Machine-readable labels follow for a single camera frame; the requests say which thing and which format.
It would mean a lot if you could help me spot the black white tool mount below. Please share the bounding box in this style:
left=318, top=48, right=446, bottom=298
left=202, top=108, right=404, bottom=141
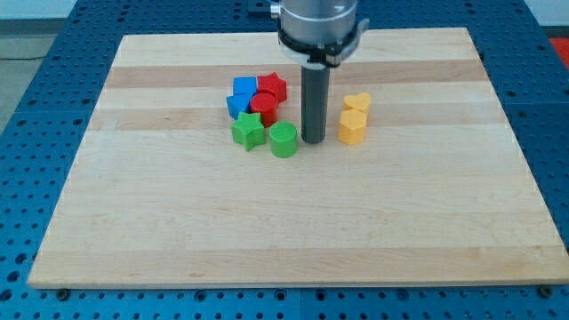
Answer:
left=277, top=19, right=370, bottom=70

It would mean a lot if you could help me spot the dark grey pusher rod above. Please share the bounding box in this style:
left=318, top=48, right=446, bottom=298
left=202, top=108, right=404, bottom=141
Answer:
left=301, top=68, right=330, bottom=144

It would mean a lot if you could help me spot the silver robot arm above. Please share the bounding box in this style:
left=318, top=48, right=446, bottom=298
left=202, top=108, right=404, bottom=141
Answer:
left=270, top=0, right=370, bottom=144

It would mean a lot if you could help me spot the red star block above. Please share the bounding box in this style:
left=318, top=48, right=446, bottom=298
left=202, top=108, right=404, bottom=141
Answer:
left=257, top=72, right=287, bottom=103

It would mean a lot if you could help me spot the yellow heart block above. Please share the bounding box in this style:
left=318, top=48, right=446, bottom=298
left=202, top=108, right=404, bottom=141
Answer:
left=343, top=92, right=373, bottom=116

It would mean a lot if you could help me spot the red cylinder block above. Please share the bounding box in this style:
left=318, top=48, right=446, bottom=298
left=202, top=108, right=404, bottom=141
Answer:
left=250, top=93, right=277, bottom=128

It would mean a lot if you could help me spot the yellow hexagon block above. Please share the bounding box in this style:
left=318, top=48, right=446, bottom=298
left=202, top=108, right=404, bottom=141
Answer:
left=338, top=109, right=367, bottom=145

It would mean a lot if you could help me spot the green cylinder block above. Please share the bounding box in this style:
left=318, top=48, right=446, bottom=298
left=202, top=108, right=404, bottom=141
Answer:
left=268, top=121, right=297, bottom=158

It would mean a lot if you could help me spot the blue cube block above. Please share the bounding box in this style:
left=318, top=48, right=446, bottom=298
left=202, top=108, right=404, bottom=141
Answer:
left=233, top=76, right=257, bottom=95

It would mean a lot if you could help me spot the blue pentagon block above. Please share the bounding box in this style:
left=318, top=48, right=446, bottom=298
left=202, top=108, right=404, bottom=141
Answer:
left=226, top=93, right=253, bottom=120

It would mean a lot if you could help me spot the green star block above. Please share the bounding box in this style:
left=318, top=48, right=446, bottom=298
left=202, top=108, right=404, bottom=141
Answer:
left=231, top=112, right=266, bottom=151

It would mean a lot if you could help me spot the light wooden board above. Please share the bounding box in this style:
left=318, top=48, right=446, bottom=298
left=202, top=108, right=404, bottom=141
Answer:
left=28, top=28, right=568, bottom=289

